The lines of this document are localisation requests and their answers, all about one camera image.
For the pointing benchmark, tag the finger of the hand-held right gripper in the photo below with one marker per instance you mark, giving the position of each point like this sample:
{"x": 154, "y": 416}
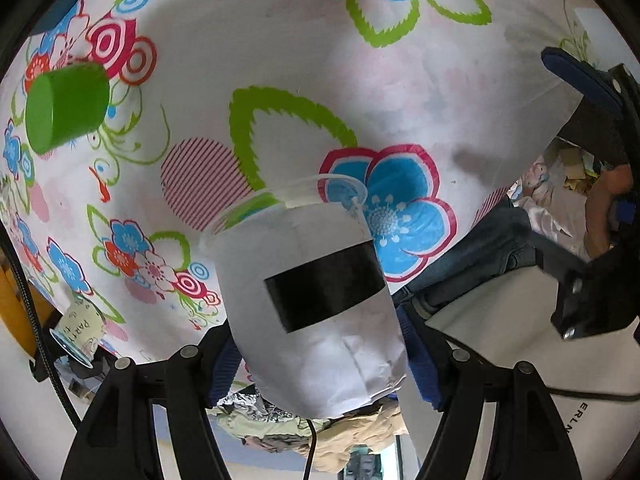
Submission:
{"x": 582, "y": 77}
{"x": 595, "y": 295}

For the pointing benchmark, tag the white lettered panel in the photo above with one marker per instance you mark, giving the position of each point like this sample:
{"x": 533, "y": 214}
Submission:
{"x": 530, "y": 340}

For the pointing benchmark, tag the person's right hand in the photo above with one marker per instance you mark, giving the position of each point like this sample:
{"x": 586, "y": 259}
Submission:
{"x": 602, "y": 205}

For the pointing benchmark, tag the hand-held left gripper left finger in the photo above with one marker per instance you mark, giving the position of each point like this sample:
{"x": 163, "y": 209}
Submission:
{"x": 225, "y": 377}

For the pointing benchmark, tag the person's legs in jeans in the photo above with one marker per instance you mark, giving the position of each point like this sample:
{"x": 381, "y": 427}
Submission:
{"x": 480, "y": 255}

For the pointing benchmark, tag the yellow furniture panel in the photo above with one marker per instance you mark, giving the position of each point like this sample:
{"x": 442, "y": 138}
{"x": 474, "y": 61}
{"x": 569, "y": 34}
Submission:
{"x": 17, "y": 310}

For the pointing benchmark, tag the floral printed tablecloth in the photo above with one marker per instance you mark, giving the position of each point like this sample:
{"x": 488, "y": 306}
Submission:
{"x": 380, "y": 110}

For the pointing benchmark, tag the paper cup black tape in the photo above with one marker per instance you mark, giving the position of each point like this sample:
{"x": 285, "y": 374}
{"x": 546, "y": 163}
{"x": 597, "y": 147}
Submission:
{"x": 310, "y": 360}

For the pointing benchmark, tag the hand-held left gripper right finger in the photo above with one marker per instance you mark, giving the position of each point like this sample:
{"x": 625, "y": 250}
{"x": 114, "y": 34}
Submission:
{"x": 425, "y": 365}

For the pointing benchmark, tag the green plastic cup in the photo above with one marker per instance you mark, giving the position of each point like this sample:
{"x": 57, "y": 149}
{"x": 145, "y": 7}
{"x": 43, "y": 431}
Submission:
{"x": 65, "y": 105}

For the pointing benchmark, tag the pile of clothes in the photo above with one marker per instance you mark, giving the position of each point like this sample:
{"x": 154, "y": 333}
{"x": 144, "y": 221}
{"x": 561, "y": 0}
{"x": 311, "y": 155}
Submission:
{"x": 310, "y": 427}

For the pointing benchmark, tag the printed paper cup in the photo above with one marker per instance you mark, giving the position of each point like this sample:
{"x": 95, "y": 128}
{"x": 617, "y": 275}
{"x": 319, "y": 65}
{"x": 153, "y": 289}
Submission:
{"x": 80, "y": 327}

